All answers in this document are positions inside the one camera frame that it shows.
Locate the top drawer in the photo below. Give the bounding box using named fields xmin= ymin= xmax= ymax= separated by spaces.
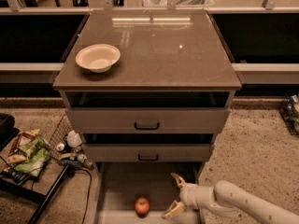
xmin=64 ymin=92 xmax=232 ymax=134

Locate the clear plastic bin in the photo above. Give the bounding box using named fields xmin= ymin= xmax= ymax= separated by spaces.
xmin=142 ymin=0 xmax=214 ymax=7

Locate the brown snack bag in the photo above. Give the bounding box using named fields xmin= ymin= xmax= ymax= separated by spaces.
xmin=7 ymin=129 xmax=39 ymax=165

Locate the drawer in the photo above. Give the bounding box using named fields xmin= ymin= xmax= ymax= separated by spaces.
xmin=64 ymin=92 xmax=232 ymax=134
xmin=83 ymin=133 xmax=213 ymax=162
xmin=95 ymin=162 xmax=204 ymax=224

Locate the black cable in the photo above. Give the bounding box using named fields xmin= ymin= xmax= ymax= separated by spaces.
xmin=71 ymin=167 xmax=93 ymax=224

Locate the green snack bag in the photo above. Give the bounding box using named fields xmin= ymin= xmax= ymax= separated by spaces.
xmin=14 ymin=135 xmax=50 ymax=177

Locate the middle drawer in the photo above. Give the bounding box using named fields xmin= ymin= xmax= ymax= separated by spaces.
xmin=83 ymin=133 xmax=213 ymax=162

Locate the wire basket left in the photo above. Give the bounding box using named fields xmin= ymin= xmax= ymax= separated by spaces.
xmin=48 ymin=116 xmax=93 ymax=170

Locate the white bottle in basket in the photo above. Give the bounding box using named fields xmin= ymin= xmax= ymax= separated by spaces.
xmin=66 ymin=130 xmax=82 ymax=147

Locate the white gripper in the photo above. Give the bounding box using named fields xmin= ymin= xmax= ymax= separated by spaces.
xmin=163 ymin=173 xmax=199 ymax=219

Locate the bottom drawer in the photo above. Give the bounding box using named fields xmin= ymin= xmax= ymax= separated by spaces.
xmin=95 ymin=162 xmax=204 ymax=224

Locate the red apple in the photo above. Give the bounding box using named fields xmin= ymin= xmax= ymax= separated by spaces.
xmin=135 ymin=197 xmax=150 ymax=217

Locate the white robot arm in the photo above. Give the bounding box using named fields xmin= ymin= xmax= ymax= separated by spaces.
xmin=163 ymin=173 xmax=299 ymax=224

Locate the black box left edge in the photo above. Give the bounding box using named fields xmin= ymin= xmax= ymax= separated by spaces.
xmin=0 ymin=113 xmax=20 ymax=151

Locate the white bowl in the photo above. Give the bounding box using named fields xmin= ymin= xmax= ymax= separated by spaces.
xmin=76 ymin=44 xmax=121 ymax=73

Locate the black bar stand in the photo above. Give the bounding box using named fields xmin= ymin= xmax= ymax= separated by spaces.
xmin=27 ymin=164 xmax=73 ymax=224

